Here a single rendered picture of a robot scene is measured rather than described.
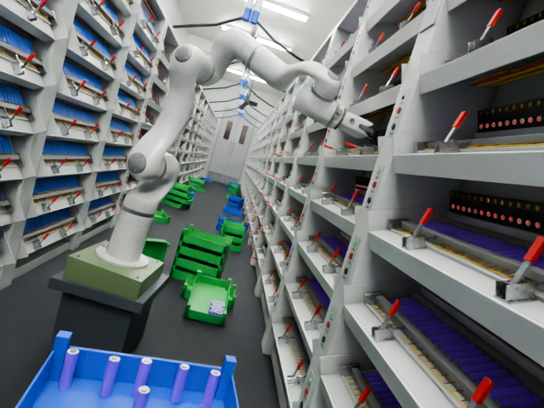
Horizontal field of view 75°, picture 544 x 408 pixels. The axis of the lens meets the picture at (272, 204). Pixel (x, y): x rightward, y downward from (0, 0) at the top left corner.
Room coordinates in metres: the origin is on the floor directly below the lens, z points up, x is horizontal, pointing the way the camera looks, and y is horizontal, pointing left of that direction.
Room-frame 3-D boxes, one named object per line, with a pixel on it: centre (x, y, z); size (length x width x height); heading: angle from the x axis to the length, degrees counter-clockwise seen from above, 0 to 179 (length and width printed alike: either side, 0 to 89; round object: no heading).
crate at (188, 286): (2.04, 0.20, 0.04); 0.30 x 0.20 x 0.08; 98
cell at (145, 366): (0.56, 0.12, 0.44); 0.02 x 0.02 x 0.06
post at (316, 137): (2.34, -0.16, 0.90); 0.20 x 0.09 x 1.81; 98
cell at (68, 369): (0.53, 0.23, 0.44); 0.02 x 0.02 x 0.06
